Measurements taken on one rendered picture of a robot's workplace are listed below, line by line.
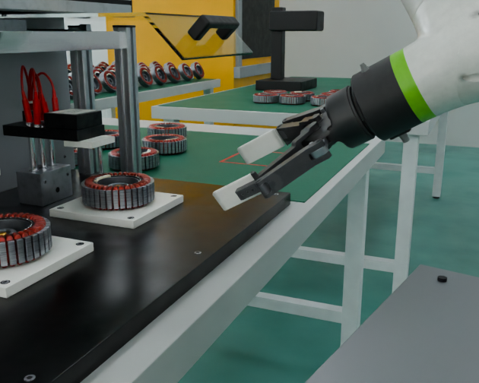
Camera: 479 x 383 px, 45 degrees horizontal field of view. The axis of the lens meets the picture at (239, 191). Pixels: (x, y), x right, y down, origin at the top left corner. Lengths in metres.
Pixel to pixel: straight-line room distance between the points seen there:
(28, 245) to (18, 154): 0.44
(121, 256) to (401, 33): 5.27
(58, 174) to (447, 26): 0.63
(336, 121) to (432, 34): 0.15
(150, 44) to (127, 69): 3.55
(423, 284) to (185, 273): 0.28
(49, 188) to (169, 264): 0.34
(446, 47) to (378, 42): 5.21
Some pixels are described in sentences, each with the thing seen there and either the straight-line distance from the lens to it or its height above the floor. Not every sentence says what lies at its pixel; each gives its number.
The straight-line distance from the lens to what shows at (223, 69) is 4.36.
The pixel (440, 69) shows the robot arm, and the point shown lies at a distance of 0.69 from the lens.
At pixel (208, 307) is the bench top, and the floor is 0.75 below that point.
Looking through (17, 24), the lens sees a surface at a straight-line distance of 0.97.
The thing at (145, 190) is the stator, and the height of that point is 0.81.
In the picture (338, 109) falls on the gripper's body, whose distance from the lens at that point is 0.73.
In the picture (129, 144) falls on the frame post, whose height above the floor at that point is 0.84.
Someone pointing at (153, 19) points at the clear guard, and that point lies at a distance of 0.79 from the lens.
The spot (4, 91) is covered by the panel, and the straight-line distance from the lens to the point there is 1.09.
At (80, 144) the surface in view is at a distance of 0.91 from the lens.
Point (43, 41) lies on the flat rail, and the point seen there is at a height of 1.03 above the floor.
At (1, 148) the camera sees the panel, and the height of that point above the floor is 0.85.
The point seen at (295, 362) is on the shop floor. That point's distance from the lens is 1.98.
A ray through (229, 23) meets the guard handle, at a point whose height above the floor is 1.05.
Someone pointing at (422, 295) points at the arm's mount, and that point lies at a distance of 0.51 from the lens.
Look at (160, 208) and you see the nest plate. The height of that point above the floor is 0.78.
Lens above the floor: 1.04
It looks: 15 degrees down
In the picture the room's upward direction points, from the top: straight up
